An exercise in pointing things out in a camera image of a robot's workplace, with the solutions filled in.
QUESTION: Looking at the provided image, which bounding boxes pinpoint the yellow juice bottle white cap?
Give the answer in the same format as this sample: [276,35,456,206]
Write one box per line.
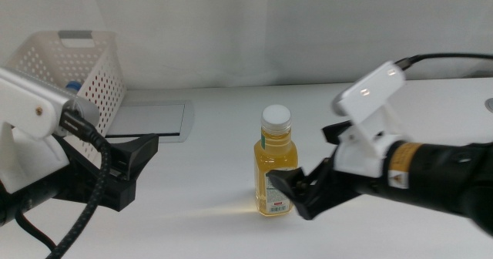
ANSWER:
[253,103,300,217]

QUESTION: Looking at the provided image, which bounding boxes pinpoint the white fabric backdrop curtain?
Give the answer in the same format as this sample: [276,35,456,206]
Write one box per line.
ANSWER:
[84,0,493,90]

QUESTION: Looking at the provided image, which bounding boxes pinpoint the white perforated plastic basket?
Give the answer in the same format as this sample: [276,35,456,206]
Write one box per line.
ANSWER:
[5,30,127,166]

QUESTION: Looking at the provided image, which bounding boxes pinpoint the black braided left camera cable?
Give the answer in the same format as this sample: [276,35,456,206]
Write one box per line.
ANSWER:
[44,108,112,259]

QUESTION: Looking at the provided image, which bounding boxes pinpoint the silver table cable hatch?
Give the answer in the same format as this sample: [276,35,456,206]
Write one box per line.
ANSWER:
[106,99,196,143]

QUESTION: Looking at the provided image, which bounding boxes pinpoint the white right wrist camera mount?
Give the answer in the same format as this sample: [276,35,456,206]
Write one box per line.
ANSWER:
[331,60,407,178]

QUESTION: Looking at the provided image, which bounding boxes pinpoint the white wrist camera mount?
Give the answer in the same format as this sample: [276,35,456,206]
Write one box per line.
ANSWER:
[0,66,100,194]
[331,60,407,178]

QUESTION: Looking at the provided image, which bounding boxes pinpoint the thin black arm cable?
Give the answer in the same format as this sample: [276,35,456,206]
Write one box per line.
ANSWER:
[14,208,57,251]

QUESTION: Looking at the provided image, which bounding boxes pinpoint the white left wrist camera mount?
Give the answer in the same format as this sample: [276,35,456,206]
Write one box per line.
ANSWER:
[0,66,100,194]

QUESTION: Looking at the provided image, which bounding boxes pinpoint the black right camera cable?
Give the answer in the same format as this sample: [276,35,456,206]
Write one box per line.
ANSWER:
[394,52,493,71]

